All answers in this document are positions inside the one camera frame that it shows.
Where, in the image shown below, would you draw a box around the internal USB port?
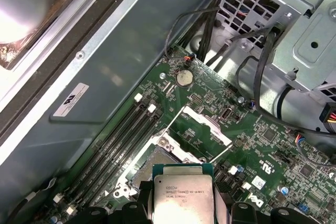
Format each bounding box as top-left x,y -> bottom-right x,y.
222,106 -> 234,124

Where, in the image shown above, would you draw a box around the silver CPU green edge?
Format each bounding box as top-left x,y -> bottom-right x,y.
152,163 -> 215,224

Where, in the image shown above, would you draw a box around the coloured power wires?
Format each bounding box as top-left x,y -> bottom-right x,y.
319,103 -> 336,125

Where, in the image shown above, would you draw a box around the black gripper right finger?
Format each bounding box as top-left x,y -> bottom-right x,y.
214,183 -> 320,224

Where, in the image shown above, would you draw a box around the white label sticker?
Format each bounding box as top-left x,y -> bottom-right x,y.
52,82 -> 89,118

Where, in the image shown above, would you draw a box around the black cable bundle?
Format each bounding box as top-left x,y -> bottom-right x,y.
196,0 -> 227,62

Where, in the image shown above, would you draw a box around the CPU socket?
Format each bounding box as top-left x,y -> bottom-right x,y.
112,128 -> 208,201

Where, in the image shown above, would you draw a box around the black PC case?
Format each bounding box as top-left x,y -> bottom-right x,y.
0,0 -> 336,224

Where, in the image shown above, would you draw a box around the round coin cell battery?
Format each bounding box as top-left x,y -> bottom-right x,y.
175,68 -> 195,87

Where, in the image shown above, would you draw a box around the metal socket cover frame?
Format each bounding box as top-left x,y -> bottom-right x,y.
153,104 -> 234,164

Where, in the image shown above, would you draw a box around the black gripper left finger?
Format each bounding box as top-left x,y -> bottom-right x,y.
74,180 -> 154,224

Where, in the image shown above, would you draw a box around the green motherboard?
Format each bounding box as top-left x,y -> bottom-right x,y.
47,44 -> 336,224

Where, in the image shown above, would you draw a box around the silver metal drive cage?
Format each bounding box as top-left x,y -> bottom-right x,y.
217,0 -> 336,93

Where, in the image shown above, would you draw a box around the thin black wire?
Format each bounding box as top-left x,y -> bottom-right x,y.
164,7 -> 220,61

